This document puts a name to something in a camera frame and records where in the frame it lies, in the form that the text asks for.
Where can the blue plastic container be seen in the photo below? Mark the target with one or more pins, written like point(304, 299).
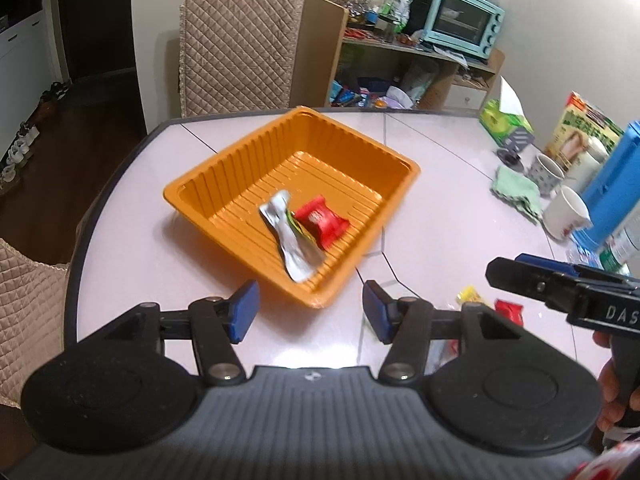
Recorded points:
point(612, 180)

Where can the silver snack packet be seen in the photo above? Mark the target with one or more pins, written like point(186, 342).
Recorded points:
point(290, 240)

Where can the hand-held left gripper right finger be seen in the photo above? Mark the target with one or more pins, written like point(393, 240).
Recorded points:
point(376, 310)

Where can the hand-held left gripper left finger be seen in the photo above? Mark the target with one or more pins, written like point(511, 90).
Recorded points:
point(244, 310)

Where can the teal toaster oven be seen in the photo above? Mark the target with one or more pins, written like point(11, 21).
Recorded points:
point(465, 20)

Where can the person's printed clothing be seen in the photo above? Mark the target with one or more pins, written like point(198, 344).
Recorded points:
point(612, 460)

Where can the green cloth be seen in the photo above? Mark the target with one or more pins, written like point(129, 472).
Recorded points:
point(517, 187)

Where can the person's right hand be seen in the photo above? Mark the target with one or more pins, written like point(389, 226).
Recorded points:
point(606, 385)

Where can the white tumbler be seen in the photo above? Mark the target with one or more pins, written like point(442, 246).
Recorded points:
point(587, 165)

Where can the white cabinet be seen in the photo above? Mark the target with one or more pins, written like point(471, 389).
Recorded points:
point(22, 60)

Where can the green tissue box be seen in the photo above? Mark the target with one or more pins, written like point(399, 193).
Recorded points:
point(502, 120)

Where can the yellow snack packet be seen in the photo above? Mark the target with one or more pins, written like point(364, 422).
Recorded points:
point(470, 296)

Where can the row of shoes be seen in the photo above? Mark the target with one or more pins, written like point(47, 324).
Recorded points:
point(22, 135)

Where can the orange plastic tray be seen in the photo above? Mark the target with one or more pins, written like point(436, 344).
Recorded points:
point(240, 195)

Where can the dark wooden door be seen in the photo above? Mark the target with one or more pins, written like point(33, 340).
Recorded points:
point(95, 15)

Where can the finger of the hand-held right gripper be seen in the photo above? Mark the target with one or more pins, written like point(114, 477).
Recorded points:
point(550, 263)
point(530, 280)

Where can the white mug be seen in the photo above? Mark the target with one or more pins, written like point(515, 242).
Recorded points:
point(565, 212)

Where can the clear bottle with green label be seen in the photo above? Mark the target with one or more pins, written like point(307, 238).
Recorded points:
point(622, 250)

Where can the beige quilted chair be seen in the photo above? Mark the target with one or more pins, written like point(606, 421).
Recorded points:
point(235, 50)
point(27, 310)

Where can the green snack bag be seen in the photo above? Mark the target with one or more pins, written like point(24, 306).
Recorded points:
point(401, 2)

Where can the patterned mug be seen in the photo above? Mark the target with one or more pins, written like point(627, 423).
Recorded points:
point(545, 175)

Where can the printed carton box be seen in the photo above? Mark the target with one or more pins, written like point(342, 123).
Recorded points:
point(580, 125)

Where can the wooden shelf unit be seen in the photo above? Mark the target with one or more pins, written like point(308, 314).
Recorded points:
point(320, 50)

